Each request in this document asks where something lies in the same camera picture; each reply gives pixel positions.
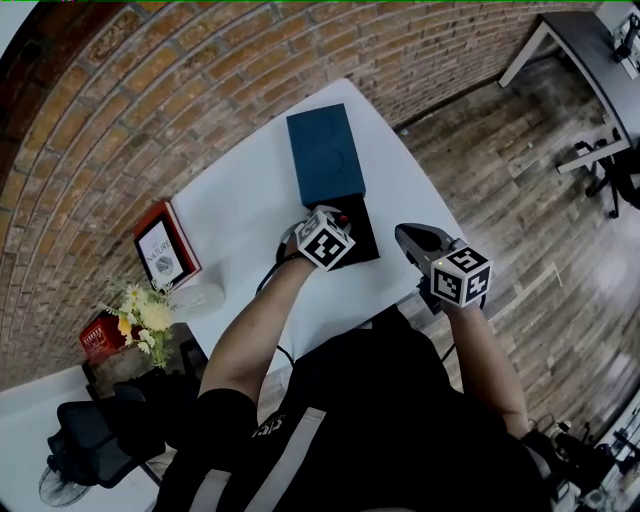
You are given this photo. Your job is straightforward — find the round metal floor fan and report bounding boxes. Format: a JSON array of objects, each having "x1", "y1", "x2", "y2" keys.
[{"x1": 37, "y1": 457, "x2": 104, "y2": 510}]

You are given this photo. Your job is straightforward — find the black tripod gear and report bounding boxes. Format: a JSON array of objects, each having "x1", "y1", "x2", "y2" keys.
[{"x1": 610, "y1": 12, "x2": 640, "y2": 80}]

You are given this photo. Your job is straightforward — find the person's left forearm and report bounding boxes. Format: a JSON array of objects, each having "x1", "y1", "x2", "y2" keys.
[{"x1": 197, "y1": 255, "x2": 320, "y2": 404}]

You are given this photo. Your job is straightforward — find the person's right forearm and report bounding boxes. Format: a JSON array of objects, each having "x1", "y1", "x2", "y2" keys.
[{"x1": 441, "y1": 303, "x2": 532, "y2": 444}]

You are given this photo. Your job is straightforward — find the red box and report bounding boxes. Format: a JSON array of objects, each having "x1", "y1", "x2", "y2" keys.
[{"x1": 78, "y1": 311, "x2": 132, "y2": 362}]

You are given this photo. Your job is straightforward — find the person's black shirt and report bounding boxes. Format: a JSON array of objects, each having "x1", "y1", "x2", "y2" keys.
[{"x1": 153, "y1": 303, "x2": 559, "y2": 512}]

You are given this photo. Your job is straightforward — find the black mesh office chair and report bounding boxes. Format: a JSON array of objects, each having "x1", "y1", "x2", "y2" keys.
[{"x1": 46, "y1": 383, "x2": 168, "y2": 490}]

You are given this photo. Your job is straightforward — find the dark brown stand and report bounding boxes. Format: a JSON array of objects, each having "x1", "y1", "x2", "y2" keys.
[{"x1": 81, "y1": 321, "x2": 210, "y2": 402}]

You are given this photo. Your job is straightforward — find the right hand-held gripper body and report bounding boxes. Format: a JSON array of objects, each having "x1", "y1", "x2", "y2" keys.
[{"x1": 393, "y1": 221, "x2": 495, "y2": 315}]

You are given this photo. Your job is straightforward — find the dark green box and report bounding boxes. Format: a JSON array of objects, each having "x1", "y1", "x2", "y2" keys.
[{"x1": 285, "y1": 102, "x2": 382, "y2": 272}]

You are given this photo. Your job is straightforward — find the dark-topped desk with white legs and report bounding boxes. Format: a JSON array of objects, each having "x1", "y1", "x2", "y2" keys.
[{"x1": 496, "y1": 10, "x2": 640, "y2": 175}]

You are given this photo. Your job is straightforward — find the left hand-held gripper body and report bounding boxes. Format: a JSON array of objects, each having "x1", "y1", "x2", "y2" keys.
[{"x1": 293, "y1": 203, "x2": 357, "y2": 273}]

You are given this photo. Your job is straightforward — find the black wheeled office chair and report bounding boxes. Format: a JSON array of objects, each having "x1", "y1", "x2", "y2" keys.
[{"x1": 573, "y1": 127, "x2": 640, "y2": 220}]

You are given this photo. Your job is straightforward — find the yellow and white flowers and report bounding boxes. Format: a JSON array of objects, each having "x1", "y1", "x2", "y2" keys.
[{"x1": 98, "y1": 271, "x2": 177, "y2": 370}]

